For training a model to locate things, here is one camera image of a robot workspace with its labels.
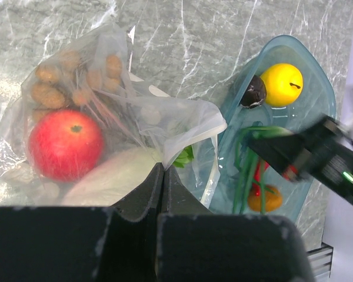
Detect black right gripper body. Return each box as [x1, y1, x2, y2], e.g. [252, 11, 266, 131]
[283, 116, 353, 206]

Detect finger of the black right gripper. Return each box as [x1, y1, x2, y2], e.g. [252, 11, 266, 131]
[248, 132, 315, 176]

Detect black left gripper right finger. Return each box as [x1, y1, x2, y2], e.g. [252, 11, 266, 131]
[156, 167, 314, 281]

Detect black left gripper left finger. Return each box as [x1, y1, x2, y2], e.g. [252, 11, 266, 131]
[0, 164, 164, 281]

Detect green toy long beans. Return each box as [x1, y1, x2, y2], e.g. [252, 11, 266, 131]
[232, 126, 291, 214]

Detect white toy daikon radish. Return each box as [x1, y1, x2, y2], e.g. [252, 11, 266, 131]
[60, 144, 195, 207]

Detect red toy apple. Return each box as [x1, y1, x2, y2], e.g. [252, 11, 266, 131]
[28, 110, 105, 182]

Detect clear polka dot zip bag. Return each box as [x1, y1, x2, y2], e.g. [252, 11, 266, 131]
[0, 24, 227, 207]

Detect longan bunch toy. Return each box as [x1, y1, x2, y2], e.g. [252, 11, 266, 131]
[30, 50, 123, 122]

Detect red toy chili pepper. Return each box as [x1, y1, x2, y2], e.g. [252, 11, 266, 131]
[252, 159, 269, 196]

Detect orange toy tangerine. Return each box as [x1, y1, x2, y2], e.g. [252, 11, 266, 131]
[247, 184, 283, 212]

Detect dark brown toy chestnut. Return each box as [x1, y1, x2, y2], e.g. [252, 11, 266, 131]
[240, 75, 267, 109]

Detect teal transparent plastic container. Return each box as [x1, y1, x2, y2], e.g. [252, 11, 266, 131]
[207, 35, 336, 214]

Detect yellow toy lemon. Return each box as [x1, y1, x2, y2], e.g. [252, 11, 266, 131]
[260, 63, 304, 108]

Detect aluminium frame rail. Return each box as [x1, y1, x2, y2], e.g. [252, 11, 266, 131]
[308, 243, 334, 282]

